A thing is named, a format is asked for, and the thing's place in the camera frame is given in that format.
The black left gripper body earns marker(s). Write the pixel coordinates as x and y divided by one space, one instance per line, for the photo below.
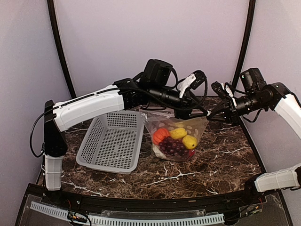
159 92

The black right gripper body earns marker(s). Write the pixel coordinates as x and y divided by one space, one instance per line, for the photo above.
234 115

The orange toy fruit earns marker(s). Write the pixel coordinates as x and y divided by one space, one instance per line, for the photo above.
159 135

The small yellow toy fruit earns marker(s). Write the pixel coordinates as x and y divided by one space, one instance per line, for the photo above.
190 142

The large yellow toy fruit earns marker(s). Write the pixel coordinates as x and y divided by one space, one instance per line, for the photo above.
178 133

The clear pink-dotted zip bag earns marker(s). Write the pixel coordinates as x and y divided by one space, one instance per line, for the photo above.
153 120

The red toy bell pepper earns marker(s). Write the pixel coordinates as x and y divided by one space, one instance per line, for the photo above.
191 153

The dark red toy grapes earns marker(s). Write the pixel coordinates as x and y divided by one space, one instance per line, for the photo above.
173 147

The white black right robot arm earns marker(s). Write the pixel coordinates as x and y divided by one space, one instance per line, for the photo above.
272 113

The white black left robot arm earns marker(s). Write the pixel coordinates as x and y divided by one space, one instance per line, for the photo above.
113 103

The white perforated plastic basket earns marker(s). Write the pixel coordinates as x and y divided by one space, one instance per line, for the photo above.
112 143

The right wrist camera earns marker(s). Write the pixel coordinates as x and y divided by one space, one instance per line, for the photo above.
224 92

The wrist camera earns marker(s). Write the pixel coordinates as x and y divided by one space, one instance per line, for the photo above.
224 92
193 81

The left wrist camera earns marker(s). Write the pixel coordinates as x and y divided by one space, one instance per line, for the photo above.
193 81

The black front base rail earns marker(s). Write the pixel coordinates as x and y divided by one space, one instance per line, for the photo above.
268 209

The black vertical frame post right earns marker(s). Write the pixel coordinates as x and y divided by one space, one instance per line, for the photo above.
245 42

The black vertical frame post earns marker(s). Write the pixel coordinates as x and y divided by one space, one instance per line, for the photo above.
245 42
59 47

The black vertical frame post left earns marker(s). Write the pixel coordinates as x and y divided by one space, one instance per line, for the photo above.
59 47

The white slotted cable duct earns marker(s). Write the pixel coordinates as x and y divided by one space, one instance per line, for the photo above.
114 218

